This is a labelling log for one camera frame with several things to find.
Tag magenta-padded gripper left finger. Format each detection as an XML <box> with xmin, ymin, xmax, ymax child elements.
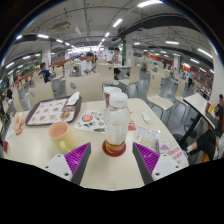
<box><xmin>43</xmin><ymin>142</ymin><xmax>92</xmax><ymax>186</ymax></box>

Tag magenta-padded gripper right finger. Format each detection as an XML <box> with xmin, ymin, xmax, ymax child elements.
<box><xmin>132</xmin><ymin>142</ymin><xmax>183</xmax><ymax>185</ymax></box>

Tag clear white-capped drink bottle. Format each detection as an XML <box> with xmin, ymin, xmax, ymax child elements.
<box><xmin>104</xmin><ymin>91</ymin><xmax>131</xmax><ymax>155</ymax></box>

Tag clear plastic packet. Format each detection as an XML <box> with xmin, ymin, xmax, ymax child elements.
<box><xmin>133</xmin><ymin>125</ymin><xmax>161</xmax><ymax>153</ymax></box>

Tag pale yellow mug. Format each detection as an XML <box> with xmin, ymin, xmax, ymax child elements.
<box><xmin>48</xmin><ymin>120</ymin><xmax>78</xmax><ymax>154</ymax></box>

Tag flat round red coaster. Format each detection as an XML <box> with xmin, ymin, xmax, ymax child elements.
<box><xmin>101</xmin><ymin>139</ymin><xmax>128</xmax><ymax>158</ymax></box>

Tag white sheet with red print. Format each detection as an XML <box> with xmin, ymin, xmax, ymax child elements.
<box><xmin>167</xmin><ymin>145</ymin><xmax>190</xmax><ymax>168</ymax></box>

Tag white flyer with stickers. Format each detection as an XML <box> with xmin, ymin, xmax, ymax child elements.
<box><xmin>73</xmin><ymin>109</ymin><xmax>108</xmax><ymax>134</ymax></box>

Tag small white wrapped packet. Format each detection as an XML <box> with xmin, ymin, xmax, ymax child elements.
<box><xmin>141</xmin><ymin>112</ymin><xmax>152</xmax><ymax>125</ymax></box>

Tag printed paper tray liner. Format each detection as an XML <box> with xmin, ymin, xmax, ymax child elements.
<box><xmin>27</xmin><ymin>98</ymin><xmax>76</xmax><ymax>126</ymax></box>

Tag crumpled white napkin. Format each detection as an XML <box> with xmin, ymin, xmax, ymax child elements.
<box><xmin>65</xmin><ymin>91</ymin><xmax>81</xmax><ymax>107</ymax></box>

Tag beige cafeteria chairs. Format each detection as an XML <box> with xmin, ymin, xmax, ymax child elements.
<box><xmin>0</xmin><ymin>59</ymin><xmax>201</xmax><ymax>113</ymax></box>

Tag white table with black leg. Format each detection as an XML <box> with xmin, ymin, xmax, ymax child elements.
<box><xmin>182</xmin><ymin>92</ymin><xmax>218</xmax><ymax>146</ymax></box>

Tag person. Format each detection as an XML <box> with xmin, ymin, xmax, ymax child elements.
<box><xmin>37</xmin><ymin>62</ymin><xmax>53</xmax><ymax>84</ymax></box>
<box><xmin>80</xmin><ymin>51</ymin><xmax>98</xmax><ymax>77</ymax></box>
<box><xmin>181</xmin><ymin>93</ymin><xmax>224</xmax><ymax>163</ymax></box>
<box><xmin>108</xmin><ymin>47</ymin><xmax>124</xmax><ymax>76</ymax></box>

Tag ceiling air conditioner unit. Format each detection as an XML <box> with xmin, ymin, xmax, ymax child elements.
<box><xmin>51</xmin><ymin>21</ymin><xmax>72</xmax><ymax>33</ymax></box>

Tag ceiling strip lights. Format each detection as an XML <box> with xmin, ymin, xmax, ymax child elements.
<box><xmin>4</xmin><ymin>0</ymin><xmax>216</xmax><ymax>76</ymax></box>

